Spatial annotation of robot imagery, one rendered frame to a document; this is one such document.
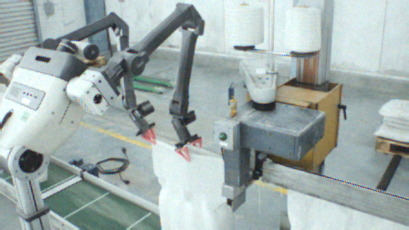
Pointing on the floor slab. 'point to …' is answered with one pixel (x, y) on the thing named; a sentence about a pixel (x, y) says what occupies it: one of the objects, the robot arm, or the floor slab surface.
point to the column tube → (319, 67)
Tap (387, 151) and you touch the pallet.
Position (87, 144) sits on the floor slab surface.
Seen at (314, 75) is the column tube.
